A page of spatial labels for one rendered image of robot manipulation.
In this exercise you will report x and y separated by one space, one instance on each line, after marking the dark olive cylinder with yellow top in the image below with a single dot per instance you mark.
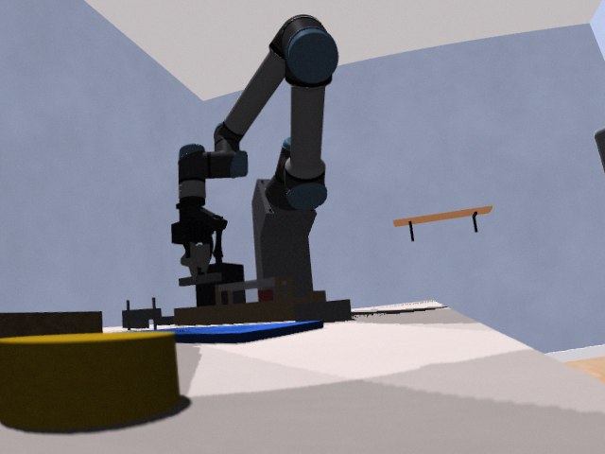
87 380

